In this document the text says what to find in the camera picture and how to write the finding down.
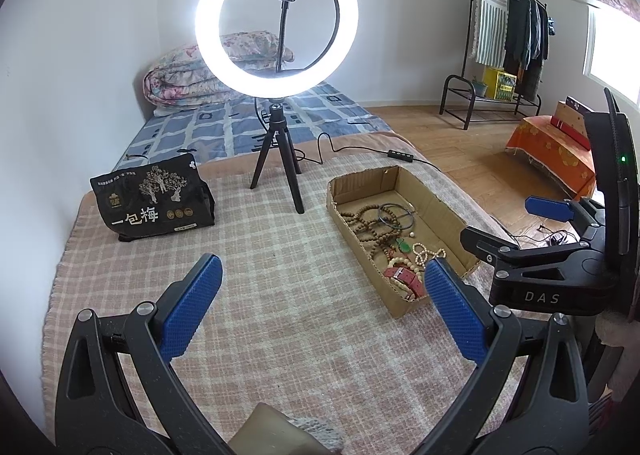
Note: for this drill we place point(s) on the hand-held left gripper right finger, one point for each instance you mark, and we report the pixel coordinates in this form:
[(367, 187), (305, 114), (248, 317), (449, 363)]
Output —
[(455, 310)]

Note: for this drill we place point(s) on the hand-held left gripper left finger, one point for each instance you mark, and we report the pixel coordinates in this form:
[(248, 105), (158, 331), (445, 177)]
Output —
[(195, 305)]

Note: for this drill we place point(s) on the striped hanging cloth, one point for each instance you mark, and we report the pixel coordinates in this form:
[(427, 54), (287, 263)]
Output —
[(490, 10)]

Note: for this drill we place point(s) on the cardboard box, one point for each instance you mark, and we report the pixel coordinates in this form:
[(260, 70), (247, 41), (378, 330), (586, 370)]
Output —
[(435, 205)]

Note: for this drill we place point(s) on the black bangles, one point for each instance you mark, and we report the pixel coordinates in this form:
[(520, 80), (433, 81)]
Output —
[(379, 215)]

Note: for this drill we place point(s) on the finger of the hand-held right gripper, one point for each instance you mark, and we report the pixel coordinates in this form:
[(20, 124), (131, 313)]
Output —
[(482, 242), (547, 207)]

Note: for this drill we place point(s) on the pink plaid blanket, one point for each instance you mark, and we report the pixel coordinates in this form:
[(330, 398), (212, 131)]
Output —
[(280, 310)]

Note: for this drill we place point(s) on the black clothes rack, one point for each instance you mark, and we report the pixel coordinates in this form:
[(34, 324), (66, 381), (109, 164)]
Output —
[(452, 100)]

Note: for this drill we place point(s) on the folded floral quilt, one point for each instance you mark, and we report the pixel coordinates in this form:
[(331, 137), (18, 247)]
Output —
[(175, 80)]

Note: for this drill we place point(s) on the black printed bag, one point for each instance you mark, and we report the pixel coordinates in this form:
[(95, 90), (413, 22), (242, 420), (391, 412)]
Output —
[(150, 205)]

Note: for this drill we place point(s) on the dark flat box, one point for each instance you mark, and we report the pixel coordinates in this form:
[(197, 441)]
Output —
[(577, 105)]

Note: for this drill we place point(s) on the green pendant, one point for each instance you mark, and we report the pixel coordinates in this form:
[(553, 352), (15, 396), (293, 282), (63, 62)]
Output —
[(404, 247)]

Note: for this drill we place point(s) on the orange cloth covered table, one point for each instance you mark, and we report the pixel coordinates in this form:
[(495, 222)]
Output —
[(545, 145)]

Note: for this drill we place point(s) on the dark hanging clothes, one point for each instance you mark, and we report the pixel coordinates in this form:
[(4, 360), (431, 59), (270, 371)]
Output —
[(522, 35)]

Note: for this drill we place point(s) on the yellow crate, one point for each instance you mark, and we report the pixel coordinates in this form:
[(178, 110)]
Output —
[(500, 85)]

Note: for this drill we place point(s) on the brown cardboard carton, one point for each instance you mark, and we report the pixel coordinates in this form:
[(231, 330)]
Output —
[(567, 120)]

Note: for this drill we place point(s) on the grey fuzzy cloth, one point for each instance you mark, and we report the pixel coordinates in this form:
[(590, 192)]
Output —
[(325, 435)]

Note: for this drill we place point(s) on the black mini tripod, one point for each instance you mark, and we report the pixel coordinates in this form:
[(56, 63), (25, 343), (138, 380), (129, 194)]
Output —
[(277, 130)]

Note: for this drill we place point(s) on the blue patterned bed sheet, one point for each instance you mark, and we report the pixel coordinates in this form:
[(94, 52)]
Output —
[(200, 130)]

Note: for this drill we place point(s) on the window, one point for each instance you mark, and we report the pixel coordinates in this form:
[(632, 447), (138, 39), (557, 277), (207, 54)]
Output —
[(615, 55)]

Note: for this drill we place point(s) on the person's right forearm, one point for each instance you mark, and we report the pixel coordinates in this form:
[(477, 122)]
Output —
[(620, 330)]

